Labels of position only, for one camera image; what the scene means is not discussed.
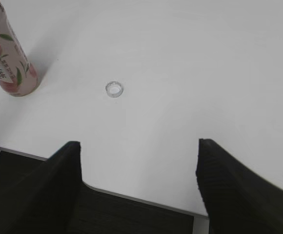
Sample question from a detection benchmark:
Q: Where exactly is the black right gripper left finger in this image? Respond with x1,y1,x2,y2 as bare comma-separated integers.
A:
0,141,82,234

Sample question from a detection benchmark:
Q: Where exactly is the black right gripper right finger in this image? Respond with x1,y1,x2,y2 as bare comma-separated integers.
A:
196,139,283,234

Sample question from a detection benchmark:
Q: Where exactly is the peach tea plastic bottle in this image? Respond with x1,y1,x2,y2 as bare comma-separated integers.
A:
0,3,39,97

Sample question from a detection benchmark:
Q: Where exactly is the white bottle cap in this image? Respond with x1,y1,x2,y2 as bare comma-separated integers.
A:
105,81,123,98

